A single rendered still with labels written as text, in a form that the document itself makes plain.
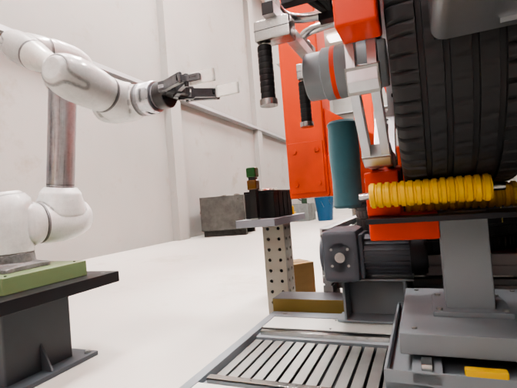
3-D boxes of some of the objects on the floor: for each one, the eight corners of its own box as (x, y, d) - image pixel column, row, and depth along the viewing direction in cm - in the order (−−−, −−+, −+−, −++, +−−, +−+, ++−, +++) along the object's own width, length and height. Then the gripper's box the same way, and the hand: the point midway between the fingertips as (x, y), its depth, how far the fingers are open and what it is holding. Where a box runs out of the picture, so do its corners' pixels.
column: (290, 319, 169) (282, 222, 170) (269, 317, 173) (261, 224, 174) (297, 312, 179) (290, 221, 180) (277, 311, 183) (269, 222, 184)
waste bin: (338, 219, 903) (337, 194, 905) (335, 220, 862) (333, 194, 863) (318, 219, 921) (316, 195, 922) (314, 221, 879) (311, 195, 881)
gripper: (184, 117, 118) (248, 105, 110) (128, 100, 96) (203, 83, 87) (182, 92, 118) (246, 78, 110) (125, 70, 96) (201, 50, 87)
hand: (222, 81), depth 99 cm, fingers open, 12 cm apart
